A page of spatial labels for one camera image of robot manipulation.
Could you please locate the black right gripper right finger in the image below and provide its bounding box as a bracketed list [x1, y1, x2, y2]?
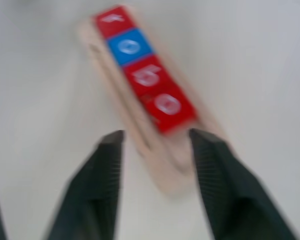
[189, 128, 300, 240]

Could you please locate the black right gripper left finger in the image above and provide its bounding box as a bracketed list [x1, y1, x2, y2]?
[41, 129, 126, 240]

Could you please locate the red letter o tile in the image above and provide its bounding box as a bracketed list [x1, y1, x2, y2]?
[139, 86, 198, 137]

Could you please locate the red letter b tile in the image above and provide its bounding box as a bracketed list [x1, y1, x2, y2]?
[121, 54, 182, 103]

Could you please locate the blue letter o tile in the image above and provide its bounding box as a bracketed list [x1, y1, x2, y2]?
[106, 27, 155, 67]

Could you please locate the red letter r tile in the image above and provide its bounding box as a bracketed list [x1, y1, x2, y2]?
[92, 5, 137, 41]

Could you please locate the wooden tile tray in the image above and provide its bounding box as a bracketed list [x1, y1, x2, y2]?
[76, 6, 228, 198]

